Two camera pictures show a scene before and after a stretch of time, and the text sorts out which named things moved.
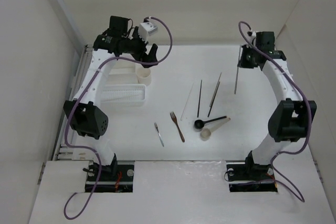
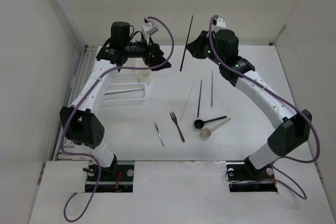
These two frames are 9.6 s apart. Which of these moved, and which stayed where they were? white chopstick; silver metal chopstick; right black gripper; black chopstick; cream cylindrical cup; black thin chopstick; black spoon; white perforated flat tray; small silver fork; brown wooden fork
Moved: silver metal chopstick; right black gripper; black thin chopstick
Stayed: white chopstick; black spoon; cream cylindrical cup; brown wooden fork; white perforated flat tray; small silver fork; black chopstick
